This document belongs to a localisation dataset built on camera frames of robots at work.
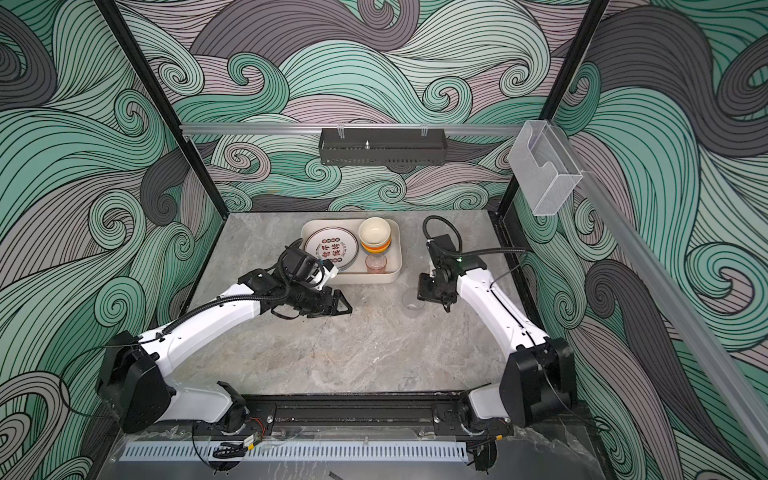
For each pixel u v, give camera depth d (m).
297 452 0.70
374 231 1.06
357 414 0.76
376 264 1.01
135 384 0.39
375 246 1.00
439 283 0.59
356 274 1.03
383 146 0.94
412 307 0.93
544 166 0.79
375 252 1.01
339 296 0.70
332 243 1.07
